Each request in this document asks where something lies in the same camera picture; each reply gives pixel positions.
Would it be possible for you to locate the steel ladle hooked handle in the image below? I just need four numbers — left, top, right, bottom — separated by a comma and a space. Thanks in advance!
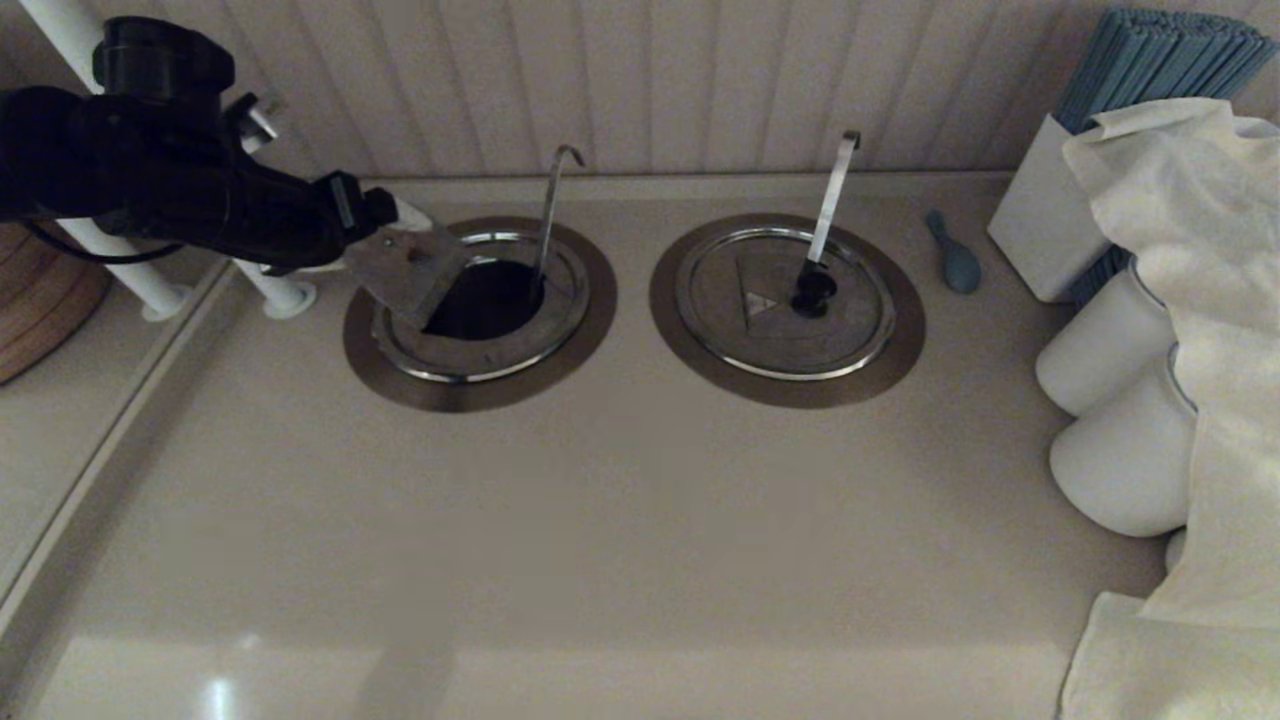
530, 145, 587, 301
806, 130, 863, 268

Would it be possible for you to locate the wooden round basket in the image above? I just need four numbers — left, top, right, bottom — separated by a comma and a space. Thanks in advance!
0, 222, 113, 386

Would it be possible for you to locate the small blue plastic scoop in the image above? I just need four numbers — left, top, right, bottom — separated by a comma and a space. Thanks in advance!
925, 210, 983, 296

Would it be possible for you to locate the white box holder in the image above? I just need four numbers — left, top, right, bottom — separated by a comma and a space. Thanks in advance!
988, 112, 1116, 304

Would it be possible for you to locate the white jar blue rim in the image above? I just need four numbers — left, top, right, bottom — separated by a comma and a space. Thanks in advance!
1050, 345, 1201, 539
1035, 265, 1181, 419

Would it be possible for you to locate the white cloth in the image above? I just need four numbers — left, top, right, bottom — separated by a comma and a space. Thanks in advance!
1060, 97, 1280, 720

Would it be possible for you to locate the black cable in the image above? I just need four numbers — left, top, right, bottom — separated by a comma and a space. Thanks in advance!
20, 218, 191, 267

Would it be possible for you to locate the black wrist camera white bracket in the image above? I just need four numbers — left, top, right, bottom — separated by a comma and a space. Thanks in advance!
92, 15, 283, 153

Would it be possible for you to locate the brown round counter ring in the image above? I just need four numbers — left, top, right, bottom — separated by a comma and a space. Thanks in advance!
343, 215, 618, 414
650, 213, 926, 409

